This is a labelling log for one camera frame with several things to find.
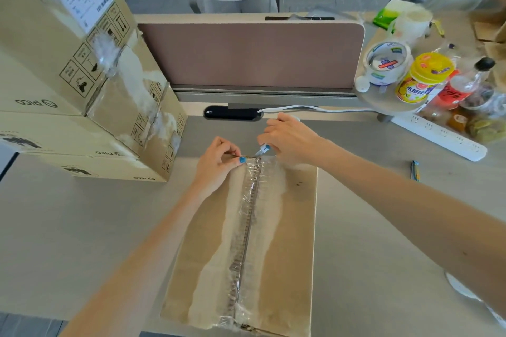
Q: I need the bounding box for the person's right hand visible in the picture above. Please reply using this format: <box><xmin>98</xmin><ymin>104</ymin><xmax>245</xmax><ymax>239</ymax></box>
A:
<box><xmin>257</xmin><ymin>112</ymin><xmax>329</xmax><ymax>170</ymax></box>

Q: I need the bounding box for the black tablet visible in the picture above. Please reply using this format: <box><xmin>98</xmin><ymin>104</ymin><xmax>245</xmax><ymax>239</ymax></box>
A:
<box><xmin>265</xmin><ymin>15</ymin><xmax>335</xmax><ymax>22</ymax></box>

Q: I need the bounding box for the mauve desk divider panel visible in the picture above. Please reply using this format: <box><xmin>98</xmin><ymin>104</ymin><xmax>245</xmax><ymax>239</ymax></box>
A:
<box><xmin>136</xmin><ymin>21</ymin><xmax>366</xmax><ymax>106</ymax></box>

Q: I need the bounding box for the green tissue pack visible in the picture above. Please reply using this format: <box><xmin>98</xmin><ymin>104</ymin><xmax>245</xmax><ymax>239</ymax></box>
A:
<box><xmin>373</xmin><ymin>0</ymin><xmax>416</xmax><ymax>29</ymax></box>

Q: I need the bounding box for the person's right forearm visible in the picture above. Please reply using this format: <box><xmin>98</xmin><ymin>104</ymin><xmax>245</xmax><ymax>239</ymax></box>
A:
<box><xmin>312</xmin><ymin>139</ymin><xmax>506</xmax><ymax>310</ymax></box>

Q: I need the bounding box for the clear plastic cup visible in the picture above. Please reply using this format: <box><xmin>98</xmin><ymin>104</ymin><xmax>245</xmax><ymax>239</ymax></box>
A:
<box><xmin>460</xmin><ymin>86</ymin><xmax>497</xmax><ymax>118</ymax></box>

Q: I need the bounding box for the person's left forearm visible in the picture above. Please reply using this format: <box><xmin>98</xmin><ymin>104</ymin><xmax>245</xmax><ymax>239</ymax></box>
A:
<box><xmin>59</xmin><ymin>184</ymin><xmax>214</xmax><ymax>337</ymax></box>

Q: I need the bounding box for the white plastic tub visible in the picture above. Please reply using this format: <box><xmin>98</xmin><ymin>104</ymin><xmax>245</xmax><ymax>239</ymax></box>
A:
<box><xmin>389</xmin><ymin>7</ymin><xmax>434</xmax><ymax>48</ymax></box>

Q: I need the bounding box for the white desk cable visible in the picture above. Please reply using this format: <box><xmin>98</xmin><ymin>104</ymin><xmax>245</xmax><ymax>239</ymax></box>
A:
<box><xmin>257</xmin><ymin>105</ymin><xmax>380</xmax><ymax>115</ymax></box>

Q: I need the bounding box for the black desk power socket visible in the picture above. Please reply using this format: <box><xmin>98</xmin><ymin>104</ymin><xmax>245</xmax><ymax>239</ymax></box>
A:
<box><xmin>202</xmin><ymin>105</ymin><xmax>264</xmax><ymax>122</ymax></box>

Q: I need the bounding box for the person's left hand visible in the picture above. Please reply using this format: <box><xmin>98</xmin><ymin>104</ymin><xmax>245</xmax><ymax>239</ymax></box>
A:
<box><xmin>191</xmin><ymin>136</ymin><xmax>248</xmax><ymax>199</ymax></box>

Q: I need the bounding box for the red label soda bottle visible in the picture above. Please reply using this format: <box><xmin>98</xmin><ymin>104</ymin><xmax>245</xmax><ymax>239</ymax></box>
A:
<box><xmin>431</xmin><ymin>57</ymin><xmax>497</xmax><ymax>112</ymax></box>

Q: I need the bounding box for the white tape roll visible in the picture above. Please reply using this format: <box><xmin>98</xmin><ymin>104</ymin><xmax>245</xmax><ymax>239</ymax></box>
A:
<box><xmin>363</xmin><ymin>41</ymin><xmax>413</xmax><ymax>86</ymax></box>

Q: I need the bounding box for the clear bag of snacks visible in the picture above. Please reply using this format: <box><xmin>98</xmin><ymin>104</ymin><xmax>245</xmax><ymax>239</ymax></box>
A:
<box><xmin>466</xmin><ymin>103</ymin><xmax>506</xmax><ymax>145</ymax></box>

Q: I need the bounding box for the yellow lid jar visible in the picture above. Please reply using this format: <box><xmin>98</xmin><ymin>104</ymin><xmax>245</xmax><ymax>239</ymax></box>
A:
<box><xmin>395</xmin><ymin>52</ymin><xmax>455</xmax><ymax>104</ymax></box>

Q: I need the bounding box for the round beige shelf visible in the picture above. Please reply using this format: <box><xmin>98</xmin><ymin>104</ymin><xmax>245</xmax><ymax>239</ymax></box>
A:
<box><xmin>355</xmin><ymin>72</ymin><xmax>435</xmax><ymax>123</ymax></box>

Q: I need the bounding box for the white handheld controller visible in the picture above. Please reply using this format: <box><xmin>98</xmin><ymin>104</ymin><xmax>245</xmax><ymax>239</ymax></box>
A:
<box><xmin>444</xmin><ymin>271</ymin><xmax>506</xmax><ymax>330</ymax></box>

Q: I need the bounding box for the white power strip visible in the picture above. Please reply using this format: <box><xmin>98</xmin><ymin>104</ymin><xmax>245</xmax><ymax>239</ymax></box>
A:
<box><xmin>391</xmin><ymin>113</ymin><xmax>488</xmax><ymax>163</ymax></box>

